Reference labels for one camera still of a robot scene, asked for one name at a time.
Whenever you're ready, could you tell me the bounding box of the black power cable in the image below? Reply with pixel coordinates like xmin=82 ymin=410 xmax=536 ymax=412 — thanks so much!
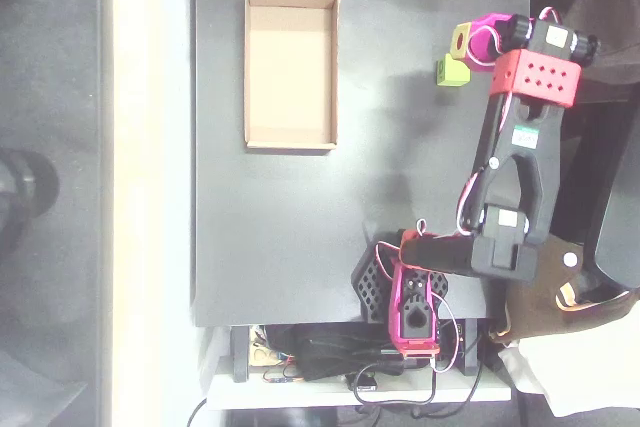
xmin=187 ymin=396 xmax=209 ymax=427

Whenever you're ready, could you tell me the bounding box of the black cable bundle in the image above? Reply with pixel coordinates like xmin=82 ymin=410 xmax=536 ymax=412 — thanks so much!
xmin=264 ymin=324 xmax=406 ymax=383

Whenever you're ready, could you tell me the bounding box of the beige wooden piece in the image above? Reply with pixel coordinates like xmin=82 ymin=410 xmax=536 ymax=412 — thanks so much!
xmin=249 ymin=326 xmax=281 ymax=368

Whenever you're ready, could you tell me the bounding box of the green cube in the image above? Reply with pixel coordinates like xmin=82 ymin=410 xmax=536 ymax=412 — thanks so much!
xmin=435 ymin=53 xmax=472 ymax=88

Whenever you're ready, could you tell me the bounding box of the dark round cylinder object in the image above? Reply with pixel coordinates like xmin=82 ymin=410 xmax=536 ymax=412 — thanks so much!
xmin=0 ymin=146 xmax=61 ymax=248

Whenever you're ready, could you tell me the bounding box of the black office chair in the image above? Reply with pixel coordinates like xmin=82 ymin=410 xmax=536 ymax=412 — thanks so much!
xmin=564 ymin=96 xmax=640 ymax=293

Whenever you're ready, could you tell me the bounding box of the black usb connector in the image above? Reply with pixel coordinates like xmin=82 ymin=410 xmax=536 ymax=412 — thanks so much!
xmin=347 ymin=371 xmax=379 ymax=393

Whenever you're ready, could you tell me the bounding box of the cardboard box tray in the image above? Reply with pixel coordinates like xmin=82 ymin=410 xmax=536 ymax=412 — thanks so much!
xmin=243 ymin=0 xmax=341 ymax=151

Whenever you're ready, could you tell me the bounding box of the white cloth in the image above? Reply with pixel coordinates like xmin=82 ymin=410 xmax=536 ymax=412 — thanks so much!
xmin=497 ymin=306 xmax=640 ymax=418

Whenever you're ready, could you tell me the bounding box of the black perforated arm base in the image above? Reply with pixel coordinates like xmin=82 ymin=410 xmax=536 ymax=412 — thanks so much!
xmin=351 ymin=231 xmax=451 ymax=326

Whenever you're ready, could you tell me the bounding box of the small circuit board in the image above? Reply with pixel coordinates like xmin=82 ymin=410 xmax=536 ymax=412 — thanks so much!
xmin=262 ymin=369 xmax=301 ymax=384

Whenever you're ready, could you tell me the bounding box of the brown fabric bag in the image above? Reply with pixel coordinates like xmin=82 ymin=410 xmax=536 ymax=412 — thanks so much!
xmin=487 ymin=236 xmax=640 ymax=348

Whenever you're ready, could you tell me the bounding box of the dark brown clothing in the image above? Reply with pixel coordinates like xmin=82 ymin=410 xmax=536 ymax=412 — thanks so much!
xmin=569 ymin=0 xmax=640 ymax=103

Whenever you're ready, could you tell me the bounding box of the white shelf board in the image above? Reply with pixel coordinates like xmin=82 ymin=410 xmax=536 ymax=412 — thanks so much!
xmin=207 ymin=326 xmax=514 ymax=411

